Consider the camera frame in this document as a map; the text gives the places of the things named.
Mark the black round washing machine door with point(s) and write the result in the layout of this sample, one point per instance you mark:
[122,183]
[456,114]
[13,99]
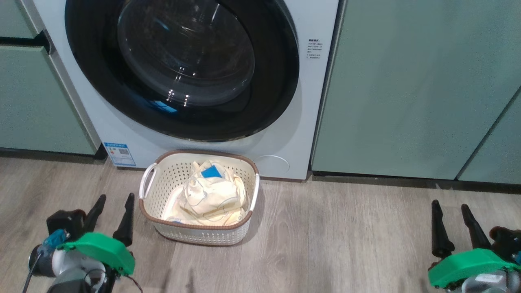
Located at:
[183,61]

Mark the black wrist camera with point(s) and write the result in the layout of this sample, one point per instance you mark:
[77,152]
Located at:
[506,242]
[65,224]

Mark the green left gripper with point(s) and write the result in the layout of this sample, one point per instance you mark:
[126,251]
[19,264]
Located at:
[101,250]

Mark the pale green tall cabinet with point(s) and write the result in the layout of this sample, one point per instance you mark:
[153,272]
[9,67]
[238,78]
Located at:
[407,81]

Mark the cream perforated laundry basket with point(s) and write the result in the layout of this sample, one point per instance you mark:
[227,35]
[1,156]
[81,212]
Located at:
[171,175]

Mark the cream bear-print garment blue trim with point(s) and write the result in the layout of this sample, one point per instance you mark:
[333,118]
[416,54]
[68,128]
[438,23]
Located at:
[211,195]

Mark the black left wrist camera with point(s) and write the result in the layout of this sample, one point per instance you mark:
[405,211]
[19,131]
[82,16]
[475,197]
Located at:
[65,224]

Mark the blue energy label sticker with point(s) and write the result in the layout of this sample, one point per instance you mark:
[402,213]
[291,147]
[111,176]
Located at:
[119,154]

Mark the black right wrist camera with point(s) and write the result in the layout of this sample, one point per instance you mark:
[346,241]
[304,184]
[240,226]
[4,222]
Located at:
[506,242]

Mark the white washing machine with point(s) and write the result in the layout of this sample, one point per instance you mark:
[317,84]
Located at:
[317,101]

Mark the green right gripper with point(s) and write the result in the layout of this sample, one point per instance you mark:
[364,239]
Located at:
[472,266]

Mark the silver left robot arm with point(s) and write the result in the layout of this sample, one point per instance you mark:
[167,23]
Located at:
[73,276]

